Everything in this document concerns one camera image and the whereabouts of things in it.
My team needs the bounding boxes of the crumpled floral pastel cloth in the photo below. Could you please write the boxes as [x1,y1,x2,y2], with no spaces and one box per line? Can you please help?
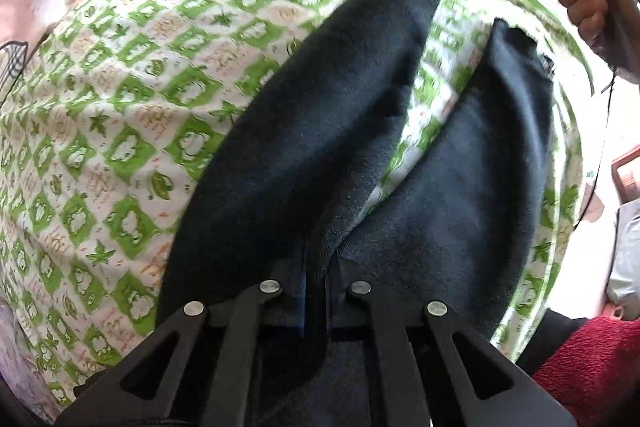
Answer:
[1,300,58,426]

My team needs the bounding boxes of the red fleece garment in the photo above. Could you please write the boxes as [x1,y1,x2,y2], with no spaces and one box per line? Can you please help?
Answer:
[534,317,639,427]

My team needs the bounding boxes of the person's right hand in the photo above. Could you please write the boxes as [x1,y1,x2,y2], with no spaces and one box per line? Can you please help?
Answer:
[558,0,639,84]

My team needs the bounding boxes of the green white patterned quilt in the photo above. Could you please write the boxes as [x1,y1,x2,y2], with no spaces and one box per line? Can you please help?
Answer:
[0,0,597,423]

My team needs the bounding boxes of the white plastic bag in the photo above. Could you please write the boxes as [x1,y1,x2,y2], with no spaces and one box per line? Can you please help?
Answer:
[606,199,640,321]

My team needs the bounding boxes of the dark navy pants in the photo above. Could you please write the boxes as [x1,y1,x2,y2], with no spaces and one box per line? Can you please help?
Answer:
[155,0,553,426]

